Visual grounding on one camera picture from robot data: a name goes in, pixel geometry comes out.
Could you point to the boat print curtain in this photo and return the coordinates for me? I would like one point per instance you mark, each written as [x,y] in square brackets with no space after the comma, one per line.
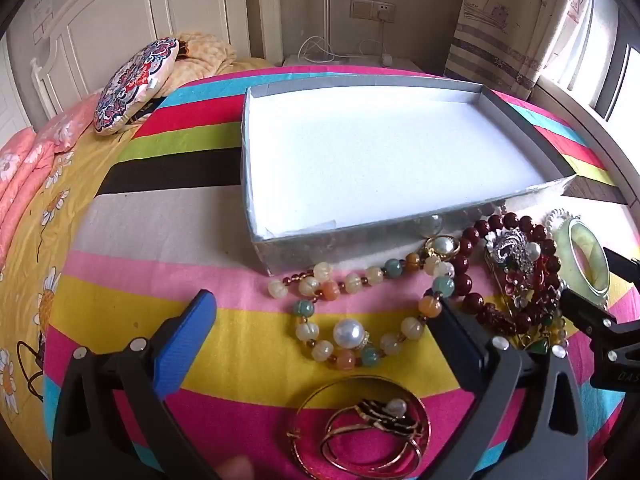
[500,25]

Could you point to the yellow floral bed sheet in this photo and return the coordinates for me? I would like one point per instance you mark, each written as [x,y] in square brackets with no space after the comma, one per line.
[65,220]

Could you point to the colourful striped cloth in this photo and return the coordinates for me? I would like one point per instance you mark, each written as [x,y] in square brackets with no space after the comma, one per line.
[165,280]

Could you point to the white wooden headboard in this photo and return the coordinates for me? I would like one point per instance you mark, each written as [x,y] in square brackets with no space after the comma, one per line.
[125,5]

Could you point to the black gold pearl brooch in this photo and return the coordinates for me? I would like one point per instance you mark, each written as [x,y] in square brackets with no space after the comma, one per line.
[385,412]

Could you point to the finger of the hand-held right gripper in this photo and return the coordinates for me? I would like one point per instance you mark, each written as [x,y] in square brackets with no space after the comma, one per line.
[587,312]
[622,266]

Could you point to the person's left hand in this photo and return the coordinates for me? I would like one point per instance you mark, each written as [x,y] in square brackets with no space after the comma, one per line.
[237,470]

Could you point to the window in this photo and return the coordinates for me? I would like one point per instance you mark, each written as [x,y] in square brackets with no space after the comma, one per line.
[610,35]

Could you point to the beige wall socket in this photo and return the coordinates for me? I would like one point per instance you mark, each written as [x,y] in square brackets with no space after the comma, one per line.
[372,10]

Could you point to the silver rhinestone brooch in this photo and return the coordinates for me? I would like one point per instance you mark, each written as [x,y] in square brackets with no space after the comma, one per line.
[512,250]

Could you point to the green jade bangle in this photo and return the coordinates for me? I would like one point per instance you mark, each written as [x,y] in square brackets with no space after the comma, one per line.
[597,265]

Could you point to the grey cardboard jewelry box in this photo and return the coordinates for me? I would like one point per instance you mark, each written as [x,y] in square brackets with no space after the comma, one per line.
[380,155]

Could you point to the thin gold bangle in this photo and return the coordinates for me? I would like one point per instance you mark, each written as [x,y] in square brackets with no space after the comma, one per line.
[302,402]

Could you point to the large pearl earring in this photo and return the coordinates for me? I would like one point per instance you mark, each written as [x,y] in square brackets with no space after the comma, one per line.
[349,333]

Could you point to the round patterned cushion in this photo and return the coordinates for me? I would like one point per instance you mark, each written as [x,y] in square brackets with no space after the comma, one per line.
[134,85]

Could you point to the pink floral quilt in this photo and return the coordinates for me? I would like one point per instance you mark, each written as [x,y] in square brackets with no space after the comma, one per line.
[22,170]

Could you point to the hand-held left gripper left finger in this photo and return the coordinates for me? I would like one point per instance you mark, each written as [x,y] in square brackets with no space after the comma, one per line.
[184,347]

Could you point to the white slim desk lamp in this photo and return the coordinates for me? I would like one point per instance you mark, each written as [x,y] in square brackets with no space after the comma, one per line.
[326,10]

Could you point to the white nightstand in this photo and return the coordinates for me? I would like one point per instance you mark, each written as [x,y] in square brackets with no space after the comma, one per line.
[350,62]

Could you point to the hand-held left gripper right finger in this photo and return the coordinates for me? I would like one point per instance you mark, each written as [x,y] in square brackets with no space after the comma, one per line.
[467,355]

